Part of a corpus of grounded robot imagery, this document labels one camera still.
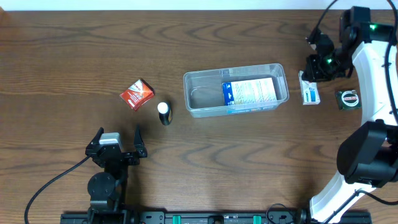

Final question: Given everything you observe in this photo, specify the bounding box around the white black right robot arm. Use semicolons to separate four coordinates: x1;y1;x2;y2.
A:
294;6;397;223

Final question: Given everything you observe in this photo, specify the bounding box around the clear plastic container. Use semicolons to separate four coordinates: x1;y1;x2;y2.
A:
183;63;289;118

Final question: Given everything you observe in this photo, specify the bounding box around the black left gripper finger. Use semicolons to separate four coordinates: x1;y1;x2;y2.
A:
133;125;145;152
92;127;104;144

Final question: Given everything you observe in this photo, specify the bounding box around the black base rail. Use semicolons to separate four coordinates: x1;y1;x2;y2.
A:
60;210;373;224

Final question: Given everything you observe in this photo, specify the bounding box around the blue fever patch box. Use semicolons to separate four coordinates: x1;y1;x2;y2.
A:
222;78;277;106

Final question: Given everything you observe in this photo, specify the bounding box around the red packet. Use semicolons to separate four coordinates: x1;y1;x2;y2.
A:
120;79;155;111

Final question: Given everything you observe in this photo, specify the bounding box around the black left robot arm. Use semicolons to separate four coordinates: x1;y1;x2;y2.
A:
85;127;147;212

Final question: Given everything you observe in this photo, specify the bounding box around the green round sachet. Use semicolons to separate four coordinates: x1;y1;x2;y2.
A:
335;90;361;111

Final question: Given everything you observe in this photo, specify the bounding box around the white small carton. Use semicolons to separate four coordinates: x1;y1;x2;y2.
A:
298;70;320;105

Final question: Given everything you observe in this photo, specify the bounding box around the black bottle white cap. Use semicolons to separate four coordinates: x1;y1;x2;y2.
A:
157;101;172;126

